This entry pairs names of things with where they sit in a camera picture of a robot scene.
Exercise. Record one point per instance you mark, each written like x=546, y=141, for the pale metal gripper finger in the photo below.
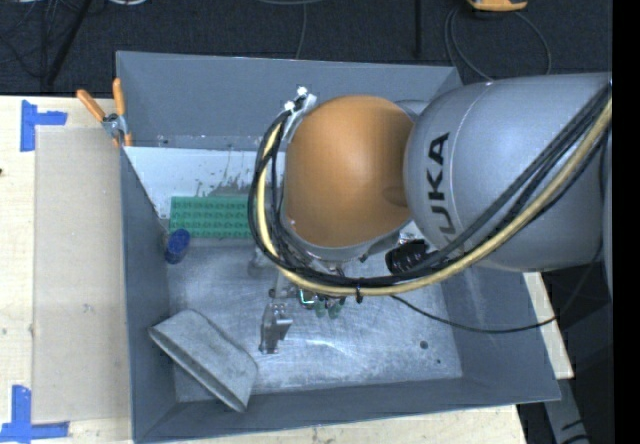
x=257, y=264
x=272, y=329

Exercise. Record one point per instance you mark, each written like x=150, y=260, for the grey metal bin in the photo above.
x=320, y=362

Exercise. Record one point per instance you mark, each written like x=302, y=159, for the green flat block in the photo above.
x=210, y=217

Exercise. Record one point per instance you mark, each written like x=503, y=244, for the grey felt pouch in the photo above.
x=210, y=357

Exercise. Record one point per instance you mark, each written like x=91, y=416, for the blue small cylinder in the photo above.
x=177, y=246

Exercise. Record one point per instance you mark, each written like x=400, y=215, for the pale flat board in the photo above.
x=75, y=257

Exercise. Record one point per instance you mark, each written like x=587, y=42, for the black cylinder on white bracket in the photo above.
x=407, y=257

